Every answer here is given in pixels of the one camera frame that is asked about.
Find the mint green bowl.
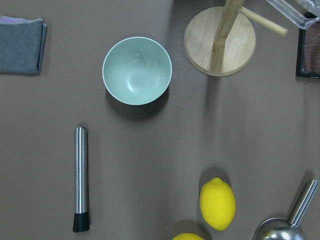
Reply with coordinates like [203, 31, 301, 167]
[101, 36, 173, 106]

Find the lower yellow lemon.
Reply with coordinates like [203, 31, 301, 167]
[172, 232, 204, 240]

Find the steel ice scoop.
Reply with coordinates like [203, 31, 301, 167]
[253, 179, 320, 240]

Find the yellow lemon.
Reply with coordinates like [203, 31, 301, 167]
[199, 177, 236, 232]
[172, 232, 204, 240]

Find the upper yellow lemon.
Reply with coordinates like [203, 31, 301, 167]
[199, 177, 236, 232]

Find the metal glass holder tray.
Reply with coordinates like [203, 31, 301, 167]
[295, 20, 320, 79]

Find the clear glass on rack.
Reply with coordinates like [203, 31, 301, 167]
[266, 0, 320, 30]

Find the wooden cup rack stand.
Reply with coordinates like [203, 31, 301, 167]
[183, 0, 288, 77]

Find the steel muddler black tip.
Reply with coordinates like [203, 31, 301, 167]
[72, 125, 90, 233]

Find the grey folded cloth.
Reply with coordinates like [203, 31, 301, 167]
[0, 15, 48, 75]

